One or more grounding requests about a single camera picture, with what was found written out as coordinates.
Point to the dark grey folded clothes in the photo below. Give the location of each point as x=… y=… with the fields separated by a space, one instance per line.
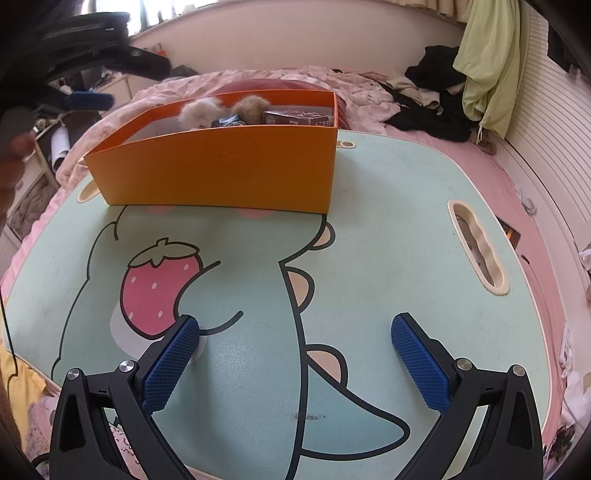
x=182 y=71

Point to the brown card box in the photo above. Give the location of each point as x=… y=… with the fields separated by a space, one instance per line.
x=295 y=117

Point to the red pillow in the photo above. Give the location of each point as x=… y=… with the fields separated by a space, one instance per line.
x=277 y=84

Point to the dark patterned hair clip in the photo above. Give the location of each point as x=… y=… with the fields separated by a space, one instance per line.
x=228 y=121

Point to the beige curtain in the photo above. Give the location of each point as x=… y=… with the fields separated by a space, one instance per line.
x=461 y=10

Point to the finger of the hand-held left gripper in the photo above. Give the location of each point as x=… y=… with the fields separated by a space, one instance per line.
x=143 y=62
x=87 y=100

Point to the orange cardboard box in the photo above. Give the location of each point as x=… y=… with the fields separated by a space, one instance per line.
x=221 y=170

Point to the beige crumpled clothes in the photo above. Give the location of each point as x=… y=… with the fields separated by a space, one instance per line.
x=415 y=94

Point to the yellow cloth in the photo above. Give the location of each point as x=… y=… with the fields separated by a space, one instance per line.
x=21 y=392

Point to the black clothes pile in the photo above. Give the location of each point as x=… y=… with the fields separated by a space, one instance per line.
x=438 y=124

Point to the light green hanging cloth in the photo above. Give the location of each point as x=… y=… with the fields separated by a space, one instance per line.
x=489 y=60

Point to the green cartoon desktop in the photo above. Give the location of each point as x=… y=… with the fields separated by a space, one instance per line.
x=392 y=277

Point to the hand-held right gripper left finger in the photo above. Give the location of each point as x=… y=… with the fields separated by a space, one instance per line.
x=168 y=369

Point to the rolled white paper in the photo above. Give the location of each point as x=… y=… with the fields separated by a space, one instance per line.
x=60 y=143

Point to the pink floral quilt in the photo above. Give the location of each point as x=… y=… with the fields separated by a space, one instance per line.
x=360 y=99

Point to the small white drawer cabinet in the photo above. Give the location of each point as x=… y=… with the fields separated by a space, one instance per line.
x=120 y=90

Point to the person's left hand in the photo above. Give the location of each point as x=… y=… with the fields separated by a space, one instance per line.
x=11 y=184

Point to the dark picture tablet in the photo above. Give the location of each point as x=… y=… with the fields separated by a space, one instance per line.
x=512 y=235

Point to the white fluffy scrunchie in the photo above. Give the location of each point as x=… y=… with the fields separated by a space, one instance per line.
x=196 y=113

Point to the brown fluffy scrunchie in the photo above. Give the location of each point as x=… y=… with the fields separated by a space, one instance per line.
x=251 y=106

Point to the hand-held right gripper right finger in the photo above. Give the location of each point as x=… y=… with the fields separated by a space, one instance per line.
x=420 y=369

